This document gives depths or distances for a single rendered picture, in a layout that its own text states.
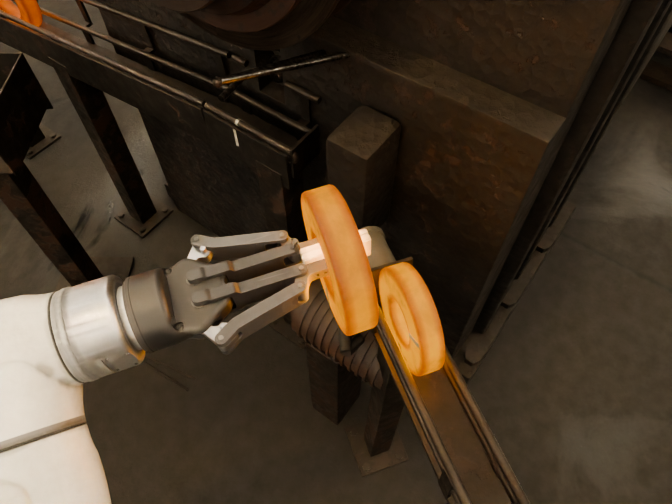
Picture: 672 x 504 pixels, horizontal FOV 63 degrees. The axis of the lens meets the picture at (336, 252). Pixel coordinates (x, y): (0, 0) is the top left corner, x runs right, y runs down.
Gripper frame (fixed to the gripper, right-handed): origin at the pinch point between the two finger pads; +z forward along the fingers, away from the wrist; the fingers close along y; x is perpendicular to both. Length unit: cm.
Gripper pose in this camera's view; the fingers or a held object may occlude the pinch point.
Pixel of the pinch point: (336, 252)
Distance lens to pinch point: 54.8
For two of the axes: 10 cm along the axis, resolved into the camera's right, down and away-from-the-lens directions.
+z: 9.4, -3.0, 1.4
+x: -0.5, -5.4, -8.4
